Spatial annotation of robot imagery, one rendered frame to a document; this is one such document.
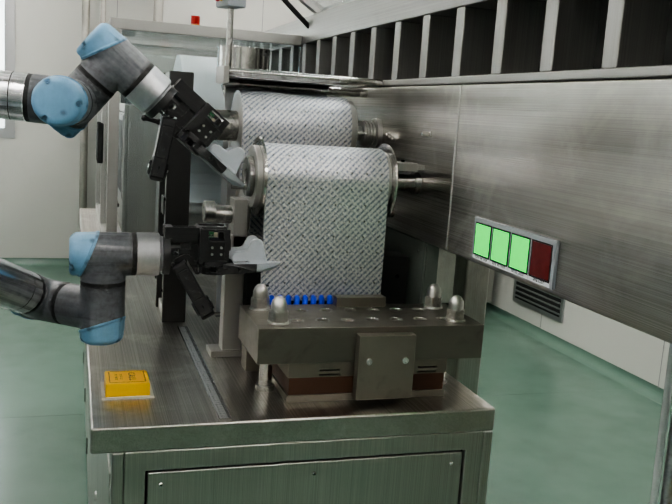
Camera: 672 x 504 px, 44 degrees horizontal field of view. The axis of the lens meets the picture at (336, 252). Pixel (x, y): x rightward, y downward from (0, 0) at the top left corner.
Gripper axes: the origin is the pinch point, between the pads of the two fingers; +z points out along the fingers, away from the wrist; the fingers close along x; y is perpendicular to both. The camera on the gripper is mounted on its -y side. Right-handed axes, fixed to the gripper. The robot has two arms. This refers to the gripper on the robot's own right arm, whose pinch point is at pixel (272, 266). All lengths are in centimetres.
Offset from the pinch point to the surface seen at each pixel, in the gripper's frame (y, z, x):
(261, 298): -4.0, -3.6, -8.3
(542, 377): -110, 217, 240
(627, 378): -107, 262, 226
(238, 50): 43, 5, 72
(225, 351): -18.1, -6.6, 7.1
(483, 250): 7.8, 29.3, -24.8
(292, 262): 0.8, 3.7, -0.3
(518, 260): 8.2, 29.3, -36.0
